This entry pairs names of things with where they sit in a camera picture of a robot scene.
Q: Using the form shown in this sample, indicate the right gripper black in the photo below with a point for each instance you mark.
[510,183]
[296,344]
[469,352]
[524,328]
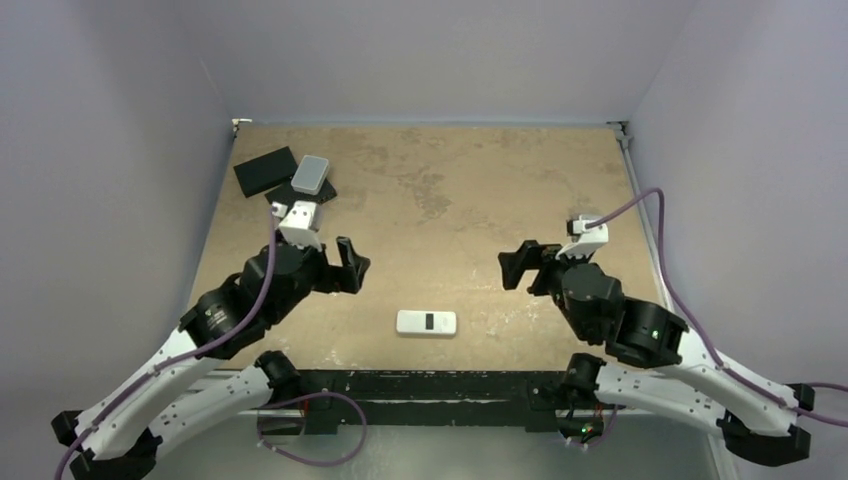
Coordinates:
[536,268]

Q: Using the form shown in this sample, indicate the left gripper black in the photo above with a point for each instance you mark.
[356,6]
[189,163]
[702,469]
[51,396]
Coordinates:
[336,278]

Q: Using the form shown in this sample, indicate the white red remote control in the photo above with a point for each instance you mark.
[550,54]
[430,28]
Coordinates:
[426,323]

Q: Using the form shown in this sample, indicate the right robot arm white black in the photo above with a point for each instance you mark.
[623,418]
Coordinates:
[660,364]

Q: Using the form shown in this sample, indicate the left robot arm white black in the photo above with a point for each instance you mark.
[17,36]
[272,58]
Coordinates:
[125,435]

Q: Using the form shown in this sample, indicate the black box with slots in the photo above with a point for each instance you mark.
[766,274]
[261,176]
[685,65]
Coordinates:
[286,195]

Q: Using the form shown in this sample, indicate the translucent grey plastic case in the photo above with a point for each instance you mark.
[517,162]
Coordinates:
[310,175]

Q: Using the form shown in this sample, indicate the black box upper left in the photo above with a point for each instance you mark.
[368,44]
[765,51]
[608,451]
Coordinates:
[265,172]

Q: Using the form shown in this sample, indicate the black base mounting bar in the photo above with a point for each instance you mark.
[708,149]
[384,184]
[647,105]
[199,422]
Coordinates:
[535,401]

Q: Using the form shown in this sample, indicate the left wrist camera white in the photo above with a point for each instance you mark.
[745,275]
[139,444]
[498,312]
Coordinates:
[299,224]

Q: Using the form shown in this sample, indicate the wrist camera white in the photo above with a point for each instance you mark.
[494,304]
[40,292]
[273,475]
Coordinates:
[299,224]
[588,234]

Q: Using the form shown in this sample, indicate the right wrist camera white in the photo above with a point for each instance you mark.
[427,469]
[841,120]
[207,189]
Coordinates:
[588,234]

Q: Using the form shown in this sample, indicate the aluminium frame rail right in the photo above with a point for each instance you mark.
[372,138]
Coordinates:
[649,232]

